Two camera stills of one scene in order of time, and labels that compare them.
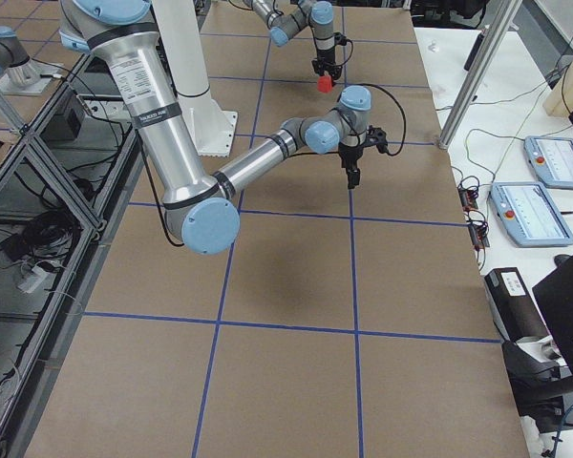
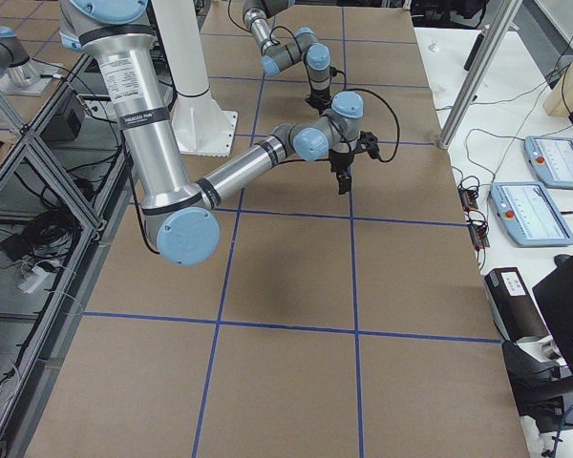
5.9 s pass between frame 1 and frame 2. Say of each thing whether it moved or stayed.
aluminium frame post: stayed
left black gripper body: moved
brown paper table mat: stayed
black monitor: stayed
